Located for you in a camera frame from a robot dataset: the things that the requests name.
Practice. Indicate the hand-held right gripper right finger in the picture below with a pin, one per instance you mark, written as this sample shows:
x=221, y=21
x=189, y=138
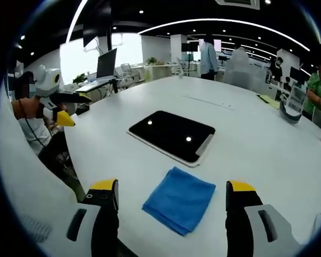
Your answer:
x=240, y=211

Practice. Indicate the blue cleaning cloth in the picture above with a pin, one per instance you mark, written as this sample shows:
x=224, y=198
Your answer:
x=179, y=200

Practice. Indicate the hanging black screen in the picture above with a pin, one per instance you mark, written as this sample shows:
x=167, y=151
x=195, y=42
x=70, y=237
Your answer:
x=96, y=29

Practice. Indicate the grey and white headset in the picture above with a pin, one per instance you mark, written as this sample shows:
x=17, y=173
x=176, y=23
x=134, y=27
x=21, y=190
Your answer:
x=290, y=113

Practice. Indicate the person's left hand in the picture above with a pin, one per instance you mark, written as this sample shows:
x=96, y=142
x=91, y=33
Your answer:
x=26, y=108

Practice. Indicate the green potted plant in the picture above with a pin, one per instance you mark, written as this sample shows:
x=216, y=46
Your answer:
x=79, y=78
x=151, y=60

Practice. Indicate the desktop monitor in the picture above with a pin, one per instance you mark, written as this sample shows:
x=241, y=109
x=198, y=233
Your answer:
x=106, y=64

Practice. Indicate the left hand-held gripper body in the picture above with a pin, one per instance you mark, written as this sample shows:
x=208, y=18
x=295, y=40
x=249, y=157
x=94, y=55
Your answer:
x=46, y=83

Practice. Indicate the white mesh office chair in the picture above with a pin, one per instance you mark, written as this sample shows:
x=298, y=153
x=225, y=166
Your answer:
x=243, y=69

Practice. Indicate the person's white shirt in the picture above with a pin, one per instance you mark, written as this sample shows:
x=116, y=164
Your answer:
x=33, y=132

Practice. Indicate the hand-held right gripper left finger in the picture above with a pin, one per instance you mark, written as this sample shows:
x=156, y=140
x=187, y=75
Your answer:
x=104, y=214

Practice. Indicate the ceiling air vent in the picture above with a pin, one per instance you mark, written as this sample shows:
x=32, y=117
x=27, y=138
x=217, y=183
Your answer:
x=236, y=3

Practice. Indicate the white standing desk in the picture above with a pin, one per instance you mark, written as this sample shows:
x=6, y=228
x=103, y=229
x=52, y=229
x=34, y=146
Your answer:
x=96, y=85

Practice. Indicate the small black box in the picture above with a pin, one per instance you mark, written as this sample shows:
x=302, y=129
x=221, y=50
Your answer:
x=83, y=110

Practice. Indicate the yellow paper sheet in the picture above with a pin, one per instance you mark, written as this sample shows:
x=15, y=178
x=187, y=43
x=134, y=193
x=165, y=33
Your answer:
x=268, y=101

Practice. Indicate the black tablet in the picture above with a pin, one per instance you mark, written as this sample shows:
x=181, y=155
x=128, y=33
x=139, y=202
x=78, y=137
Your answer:
x=171, y=134

